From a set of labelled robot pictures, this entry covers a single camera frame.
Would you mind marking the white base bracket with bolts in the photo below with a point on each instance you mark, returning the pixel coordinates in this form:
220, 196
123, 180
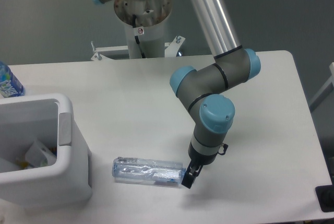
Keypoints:
171, 49

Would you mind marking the crushed clear plastic bottle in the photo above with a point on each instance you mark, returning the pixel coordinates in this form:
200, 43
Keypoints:
147, 171

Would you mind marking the white frame at right edge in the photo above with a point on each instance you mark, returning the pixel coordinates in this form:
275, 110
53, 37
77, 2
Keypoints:
324, 91

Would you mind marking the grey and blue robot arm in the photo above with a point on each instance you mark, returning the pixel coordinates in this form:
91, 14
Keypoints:
200, 91

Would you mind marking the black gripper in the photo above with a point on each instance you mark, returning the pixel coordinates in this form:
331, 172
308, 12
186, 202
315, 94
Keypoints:
193, 170

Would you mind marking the black clamp at table edge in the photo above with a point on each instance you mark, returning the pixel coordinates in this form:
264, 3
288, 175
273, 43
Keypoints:
325, 197

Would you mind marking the white trash can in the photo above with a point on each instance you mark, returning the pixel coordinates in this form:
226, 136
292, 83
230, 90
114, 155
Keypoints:
47, 119

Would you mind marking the blue labelled drink bottle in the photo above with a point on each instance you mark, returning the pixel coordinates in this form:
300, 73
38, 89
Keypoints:
10, 85

